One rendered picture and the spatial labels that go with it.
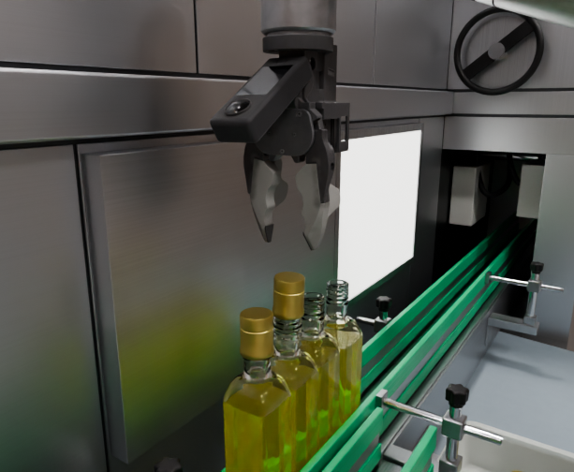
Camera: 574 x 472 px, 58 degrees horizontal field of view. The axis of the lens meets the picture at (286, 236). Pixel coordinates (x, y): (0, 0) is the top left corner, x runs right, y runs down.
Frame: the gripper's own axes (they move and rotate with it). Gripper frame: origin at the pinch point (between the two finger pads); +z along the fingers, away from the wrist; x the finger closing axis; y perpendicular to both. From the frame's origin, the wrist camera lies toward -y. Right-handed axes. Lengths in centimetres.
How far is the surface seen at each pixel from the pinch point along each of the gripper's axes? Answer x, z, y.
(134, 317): 12.2, 8.3, -10.9
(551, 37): -11, -29, 101
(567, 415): -27, 48, 64
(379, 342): 2.8, 27.7, 34.9
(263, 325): -1.5, 7.5, -6.5
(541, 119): -11, -10, 101
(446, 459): -14.8, 32.5, 16.6
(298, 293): -1.8, 6.0, -0.5
